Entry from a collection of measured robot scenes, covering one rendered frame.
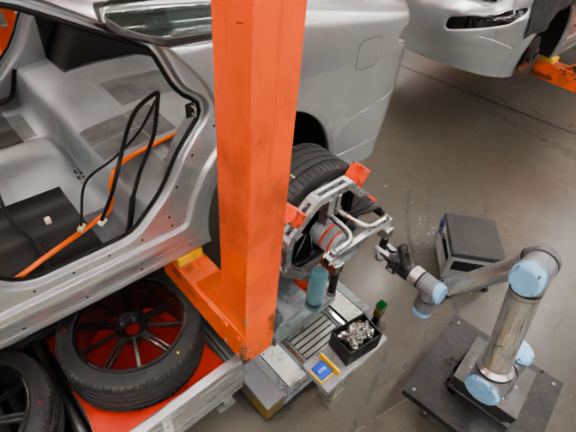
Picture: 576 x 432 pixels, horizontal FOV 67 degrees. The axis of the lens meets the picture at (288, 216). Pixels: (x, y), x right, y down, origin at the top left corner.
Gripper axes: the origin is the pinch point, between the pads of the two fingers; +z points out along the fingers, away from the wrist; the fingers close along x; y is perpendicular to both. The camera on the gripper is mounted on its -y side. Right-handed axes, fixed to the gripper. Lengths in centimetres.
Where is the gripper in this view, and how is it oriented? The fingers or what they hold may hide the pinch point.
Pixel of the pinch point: (379, 243)
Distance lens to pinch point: 214.0
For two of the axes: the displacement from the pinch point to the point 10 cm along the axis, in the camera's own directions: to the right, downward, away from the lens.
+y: -0.8, 7.3, 6.8
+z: -6.6, -5.5, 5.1
